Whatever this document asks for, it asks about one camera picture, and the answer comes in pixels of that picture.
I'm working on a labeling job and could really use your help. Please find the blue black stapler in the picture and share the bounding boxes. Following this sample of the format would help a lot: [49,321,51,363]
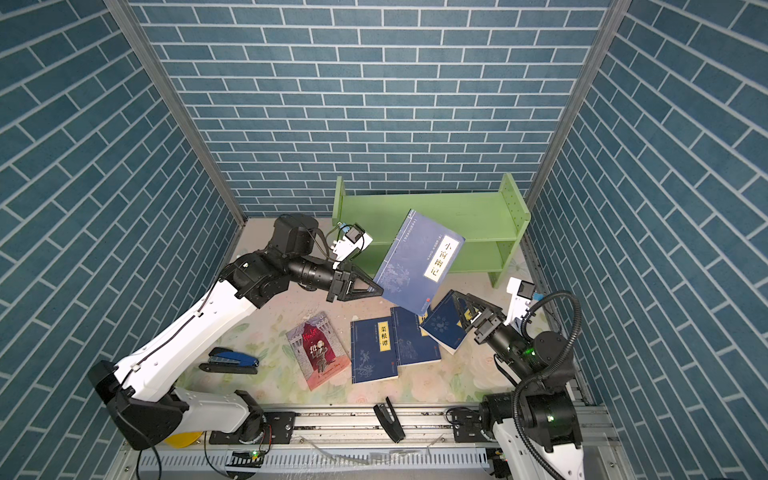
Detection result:
[198,347,259,375]

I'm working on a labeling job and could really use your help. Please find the yellow pen holder cup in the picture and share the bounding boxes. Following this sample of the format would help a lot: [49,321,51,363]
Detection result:
[164,432,203,449]

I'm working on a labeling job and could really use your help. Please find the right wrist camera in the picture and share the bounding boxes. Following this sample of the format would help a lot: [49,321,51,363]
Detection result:
[505,277,535,328]

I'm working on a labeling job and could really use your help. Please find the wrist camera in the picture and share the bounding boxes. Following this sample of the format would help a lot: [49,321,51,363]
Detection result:
[332,222,373,262]
[505,277,535,328]

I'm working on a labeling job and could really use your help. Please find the black clip on rail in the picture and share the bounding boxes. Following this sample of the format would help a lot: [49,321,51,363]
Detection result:
[373,397,406,443]

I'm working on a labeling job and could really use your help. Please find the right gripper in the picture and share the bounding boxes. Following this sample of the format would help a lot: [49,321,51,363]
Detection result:
[456,291,538,389]

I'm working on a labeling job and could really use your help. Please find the red illustrated book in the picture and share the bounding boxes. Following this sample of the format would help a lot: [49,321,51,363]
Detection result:
[286,312,351,391]

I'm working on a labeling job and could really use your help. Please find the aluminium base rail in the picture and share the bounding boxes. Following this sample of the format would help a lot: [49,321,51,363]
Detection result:
[122,403,619,475]

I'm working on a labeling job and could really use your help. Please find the blue book yellow label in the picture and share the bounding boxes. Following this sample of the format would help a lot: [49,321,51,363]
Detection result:
[390,307,441,367]
[350,317,398,384]

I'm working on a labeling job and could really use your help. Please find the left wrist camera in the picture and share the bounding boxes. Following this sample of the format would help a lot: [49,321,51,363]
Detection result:
[332,222,373,262]

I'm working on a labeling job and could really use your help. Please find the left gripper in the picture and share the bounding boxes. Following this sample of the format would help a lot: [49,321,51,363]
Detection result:
[286,256,382,304]

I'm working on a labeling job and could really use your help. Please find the green two-tier shelf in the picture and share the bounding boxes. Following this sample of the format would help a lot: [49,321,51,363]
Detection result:
[332,173,531,288]

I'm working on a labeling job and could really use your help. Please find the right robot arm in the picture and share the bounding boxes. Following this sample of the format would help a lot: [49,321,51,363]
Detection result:
[448,290,584,479]

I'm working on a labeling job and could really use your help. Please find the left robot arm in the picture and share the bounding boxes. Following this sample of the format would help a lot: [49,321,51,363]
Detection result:
[88,214,383,451]

